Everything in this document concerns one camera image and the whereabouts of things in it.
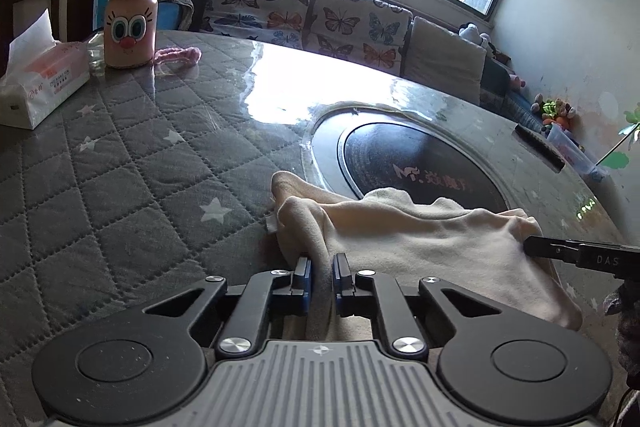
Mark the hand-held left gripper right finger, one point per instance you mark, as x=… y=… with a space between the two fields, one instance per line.
x=342 y=279

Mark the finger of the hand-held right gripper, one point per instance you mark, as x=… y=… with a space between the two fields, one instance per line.
x=547 y=249

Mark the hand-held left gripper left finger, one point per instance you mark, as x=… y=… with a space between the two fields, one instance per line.
x=301 y=279

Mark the cream garment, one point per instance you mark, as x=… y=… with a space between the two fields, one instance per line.
x=425 y=237

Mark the clear plastic storage box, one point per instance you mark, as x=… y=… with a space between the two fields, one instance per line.
x=575 y=152

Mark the colourful toy pinwheel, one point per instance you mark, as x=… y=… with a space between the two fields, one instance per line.
x=615 y=159

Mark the black remote control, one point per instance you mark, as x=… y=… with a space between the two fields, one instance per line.
x=540 y=147

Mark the green and brown plush toys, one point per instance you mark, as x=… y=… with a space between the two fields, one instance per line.
x=552 y=112

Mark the round black induction cooktop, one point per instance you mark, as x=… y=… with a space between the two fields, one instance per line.
x=400 y=147

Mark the pink plush toy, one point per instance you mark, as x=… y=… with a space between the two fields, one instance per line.
x=518 y=81

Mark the plain beige cushion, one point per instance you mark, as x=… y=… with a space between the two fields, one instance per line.
x=445 y=57

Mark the white and black plush toy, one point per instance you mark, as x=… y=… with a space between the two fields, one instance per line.
x=475 y=36

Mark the butterfly print cushion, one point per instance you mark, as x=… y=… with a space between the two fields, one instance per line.
x=250 y=17
x=350 y=27

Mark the pink cartoon face bottle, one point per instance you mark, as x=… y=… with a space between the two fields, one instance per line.
x=130 y=47

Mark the blue cloth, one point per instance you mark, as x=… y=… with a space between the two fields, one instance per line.
x=172 y=17

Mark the white tissue pack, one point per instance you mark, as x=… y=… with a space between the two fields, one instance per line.
x=45 y=82

